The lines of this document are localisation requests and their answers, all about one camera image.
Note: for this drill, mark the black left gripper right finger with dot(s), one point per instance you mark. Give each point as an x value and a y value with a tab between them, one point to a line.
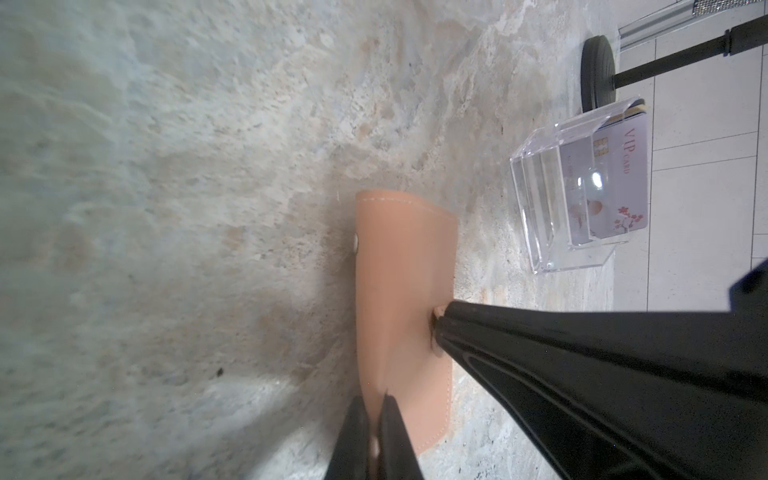
397	459

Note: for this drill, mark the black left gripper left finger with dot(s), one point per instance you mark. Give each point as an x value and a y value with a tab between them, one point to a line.
349	460

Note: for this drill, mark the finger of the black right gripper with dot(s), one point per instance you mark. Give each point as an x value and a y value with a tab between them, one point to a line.
627	395

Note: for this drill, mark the white VIP card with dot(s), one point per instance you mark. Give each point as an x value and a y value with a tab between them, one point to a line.
605	177

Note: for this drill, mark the clear acrylic card stand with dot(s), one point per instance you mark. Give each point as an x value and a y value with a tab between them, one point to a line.
538	184

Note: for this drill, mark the black microphone stand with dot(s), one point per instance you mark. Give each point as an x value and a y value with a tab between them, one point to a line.
599	79

